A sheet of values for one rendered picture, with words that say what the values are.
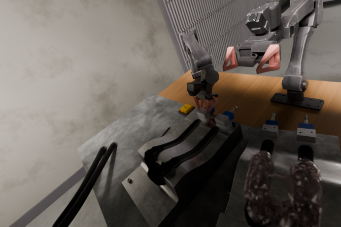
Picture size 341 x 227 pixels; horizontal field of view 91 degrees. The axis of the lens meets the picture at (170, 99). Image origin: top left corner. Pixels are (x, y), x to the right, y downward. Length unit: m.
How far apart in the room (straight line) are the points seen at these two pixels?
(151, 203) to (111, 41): 1.88
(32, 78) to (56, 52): 0.34
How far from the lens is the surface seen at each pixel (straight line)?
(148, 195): 0.73
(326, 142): 0.77
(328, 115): 0.95
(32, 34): 2.11
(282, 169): 0.63
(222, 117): 0.77
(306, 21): 0.91
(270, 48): 0.50
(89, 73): 2.17
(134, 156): 0.98
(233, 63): 0.57
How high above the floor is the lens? 1.42
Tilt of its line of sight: 30 degrees down
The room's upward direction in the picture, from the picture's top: 24 degrees counter-clockwise
